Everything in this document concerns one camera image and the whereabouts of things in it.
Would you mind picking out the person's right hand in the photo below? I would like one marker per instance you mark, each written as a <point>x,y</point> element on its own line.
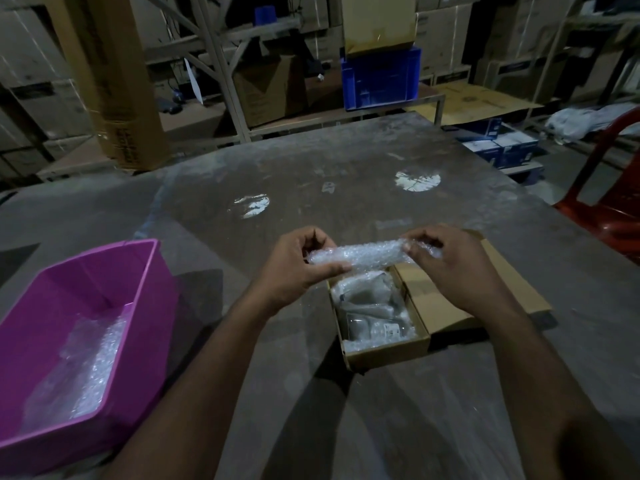
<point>460,274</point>

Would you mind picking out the person's left hand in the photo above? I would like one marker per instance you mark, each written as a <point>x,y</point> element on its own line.
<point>290,279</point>

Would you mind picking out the small brown cardboard box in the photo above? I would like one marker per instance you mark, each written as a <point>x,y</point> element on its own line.
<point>435,309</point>

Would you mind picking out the bubble-wrapped items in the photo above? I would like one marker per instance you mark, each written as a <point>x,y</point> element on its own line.
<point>360,292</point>

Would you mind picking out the clear bubble wrap sheet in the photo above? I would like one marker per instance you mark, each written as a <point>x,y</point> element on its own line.
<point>360,254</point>

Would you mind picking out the pile of bubble wrap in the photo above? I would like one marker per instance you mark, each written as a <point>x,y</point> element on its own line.
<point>75,379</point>

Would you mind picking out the person's right forearm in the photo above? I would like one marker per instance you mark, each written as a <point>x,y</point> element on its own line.
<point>555,404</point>

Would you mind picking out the person's left forearm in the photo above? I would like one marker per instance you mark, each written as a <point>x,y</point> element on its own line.
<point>185,409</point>

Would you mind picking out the blue and white product box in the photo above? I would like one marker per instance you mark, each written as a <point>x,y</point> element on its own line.
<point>517,149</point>
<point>485,153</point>

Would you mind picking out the dark blue product box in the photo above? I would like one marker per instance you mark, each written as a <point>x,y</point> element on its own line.
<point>480,129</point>

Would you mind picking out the flattened printed cardboard sheet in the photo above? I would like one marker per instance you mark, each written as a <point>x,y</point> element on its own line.
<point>472,103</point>

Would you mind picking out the flat cardboard sheet with tape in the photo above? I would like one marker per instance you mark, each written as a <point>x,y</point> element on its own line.
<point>379,22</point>

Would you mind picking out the tall narrow cardboard carton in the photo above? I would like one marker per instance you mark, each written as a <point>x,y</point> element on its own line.
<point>115,79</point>

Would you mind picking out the pink plastic bin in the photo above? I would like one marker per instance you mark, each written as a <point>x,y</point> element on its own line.
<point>145,319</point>

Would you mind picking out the red plastic chair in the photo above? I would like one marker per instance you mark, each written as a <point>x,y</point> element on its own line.
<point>615,209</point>

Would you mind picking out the open brown carton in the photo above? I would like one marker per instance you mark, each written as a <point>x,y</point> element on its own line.
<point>267,92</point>

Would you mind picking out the white plastic bag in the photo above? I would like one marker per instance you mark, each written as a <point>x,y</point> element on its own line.
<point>580,122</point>

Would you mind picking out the blue plastic crate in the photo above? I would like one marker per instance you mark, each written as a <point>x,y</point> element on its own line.
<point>382,79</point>

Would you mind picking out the small dark object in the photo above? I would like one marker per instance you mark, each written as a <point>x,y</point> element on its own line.
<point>172,104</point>

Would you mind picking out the grey metal storage rack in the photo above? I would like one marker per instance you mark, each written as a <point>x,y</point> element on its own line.
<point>220,74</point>

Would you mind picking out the white paper sheet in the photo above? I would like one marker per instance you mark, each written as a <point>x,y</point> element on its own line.
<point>194,82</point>

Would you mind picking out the small blue bin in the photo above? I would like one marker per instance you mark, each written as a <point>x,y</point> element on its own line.
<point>265,15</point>

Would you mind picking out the metal frame table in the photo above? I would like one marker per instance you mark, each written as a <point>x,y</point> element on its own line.
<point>590,22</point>

